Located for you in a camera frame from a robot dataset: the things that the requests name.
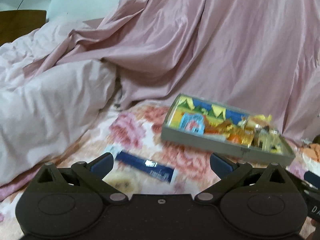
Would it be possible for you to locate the pale pink duvet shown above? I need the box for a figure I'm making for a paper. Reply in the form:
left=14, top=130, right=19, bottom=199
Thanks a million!
left=1, top=18, right=116, bottom=185

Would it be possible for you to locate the dark blue snack stick packet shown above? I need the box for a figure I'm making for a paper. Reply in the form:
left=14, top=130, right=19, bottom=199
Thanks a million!
left=104, top=145, right=177, bottom=183

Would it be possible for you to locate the brown wooden headboard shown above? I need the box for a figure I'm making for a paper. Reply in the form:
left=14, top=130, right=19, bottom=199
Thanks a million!
left=0, top=10, right=47, bottom=45

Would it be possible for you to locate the orange snack packet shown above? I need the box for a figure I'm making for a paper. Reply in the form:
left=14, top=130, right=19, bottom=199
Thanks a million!
left=204, top=119, right=240, bottom=135

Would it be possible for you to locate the pink satin curtain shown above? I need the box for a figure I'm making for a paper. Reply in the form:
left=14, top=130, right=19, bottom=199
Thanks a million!
left=24, top=0, right=319, bottom=140

